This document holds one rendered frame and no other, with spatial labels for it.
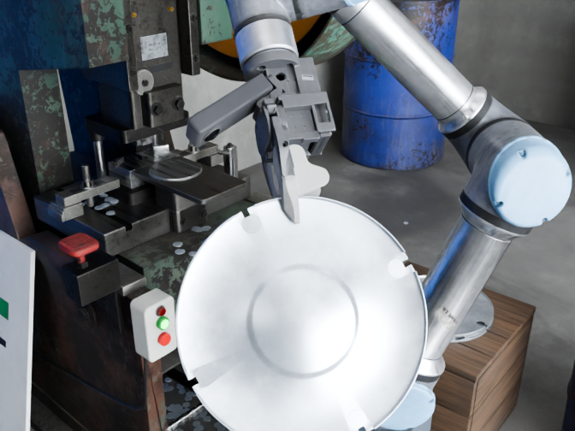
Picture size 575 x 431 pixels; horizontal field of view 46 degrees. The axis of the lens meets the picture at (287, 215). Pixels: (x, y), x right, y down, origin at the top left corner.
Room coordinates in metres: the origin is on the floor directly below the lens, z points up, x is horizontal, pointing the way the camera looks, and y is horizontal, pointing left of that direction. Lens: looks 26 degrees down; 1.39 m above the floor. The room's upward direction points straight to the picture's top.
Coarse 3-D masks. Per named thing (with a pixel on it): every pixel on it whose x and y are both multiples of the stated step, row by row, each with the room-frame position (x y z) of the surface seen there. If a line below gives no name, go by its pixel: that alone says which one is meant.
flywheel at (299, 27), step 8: (312, 16) 1.63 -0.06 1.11; (320, 16) 1.62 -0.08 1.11; (328, 16) 1.64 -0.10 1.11; (296, 24) 1.66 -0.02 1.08; (304, 24) 1.65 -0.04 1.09; (312, 24) 1.63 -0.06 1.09; (320, 24) 1.64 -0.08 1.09; (232, 32) 1.82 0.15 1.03; (296, 32) 1.66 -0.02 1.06; (304, 32) 1.65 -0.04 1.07; (312, 32) 1.66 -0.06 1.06; (224, 40) 1.83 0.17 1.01; (232, 40) 1.81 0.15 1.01; (296, 40) 1.66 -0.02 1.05; (304, 40) 1.67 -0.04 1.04; (312, 40) 1.72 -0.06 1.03; (216, 48) 1.86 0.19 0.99; (224, 48) 1.84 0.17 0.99; (232, 48) 1.82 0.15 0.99; (232, 56) 1.82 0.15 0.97
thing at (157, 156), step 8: (144, 152) 1.60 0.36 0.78; (152, 152) 1.60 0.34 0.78; (160, 152) 1.60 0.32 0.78; (168, 152) 1.60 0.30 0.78; (128, 160) 1.54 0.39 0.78; (136, 160) 1.54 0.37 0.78; (144, 160) 1.54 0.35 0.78; (152, 160) 1.54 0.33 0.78; (160, 160) 1.54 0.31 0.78; (112, 168) 1.52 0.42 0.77; (120, 168) 1.50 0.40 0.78; (128, 168) 1.49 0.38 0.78; (136, 168) 1.49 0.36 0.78; (120, 176) 1.50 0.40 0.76; (128, 176) 1.48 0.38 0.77; (128, 184) 1.48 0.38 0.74; (136, 184) 1.48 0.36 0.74; (144, 184) 1.50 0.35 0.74
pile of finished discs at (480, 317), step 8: (480, 296) 1.57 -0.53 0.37; (480, 304) 1.53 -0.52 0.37; (488, 304) 1.53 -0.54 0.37; (472, 312) 1.49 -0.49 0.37; (480, 312) 1.49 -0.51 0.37; (488, 312) 1.49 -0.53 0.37; (464, 320) 1.45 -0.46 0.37; (472, 320) 1.45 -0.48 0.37; (480, 320) 1.45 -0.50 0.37; (488, 320) 1.45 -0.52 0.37; (464, 328) 1.42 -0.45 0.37; (472, 328) 1.42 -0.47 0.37; (480, 328) 1.41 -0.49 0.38; (488, 328) 1.44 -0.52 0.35; (456, 336) 1.38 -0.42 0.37; (464, 336) 1.40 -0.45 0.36; (472, 336) 1.40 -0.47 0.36
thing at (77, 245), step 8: (64, 240) 1.16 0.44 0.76; (72, 240) 1.16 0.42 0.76; (80, 240) 1.16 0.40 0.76; (88, 240) 1.16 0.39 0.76; (96, 240) 1.16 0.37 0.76; (64, 248) 1.14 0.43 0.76; (72, 248) 1.13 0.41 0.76; (80, 248) 1.13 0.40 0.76; (88, 248) 1.14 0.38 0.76; (96, 248) 1.15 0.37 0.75; (72, 256) 1.12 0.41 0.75; (80, 256) 1.13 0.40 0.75
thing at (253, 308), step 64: (256, 256) 0.68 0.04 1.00; (320, 256) 0.69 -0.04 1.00; (384, 256) 0.69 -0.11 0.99; (192, 320) 0.63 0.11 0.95; (256, 320) 0.63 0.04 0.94; (320, 320) 0.64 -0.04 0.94; (384, 320) 0.65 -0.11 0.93; (256, 384) 0.60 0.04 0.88; (320, 384) 0.60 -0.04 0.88; (384, 384) 0.61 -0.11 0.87
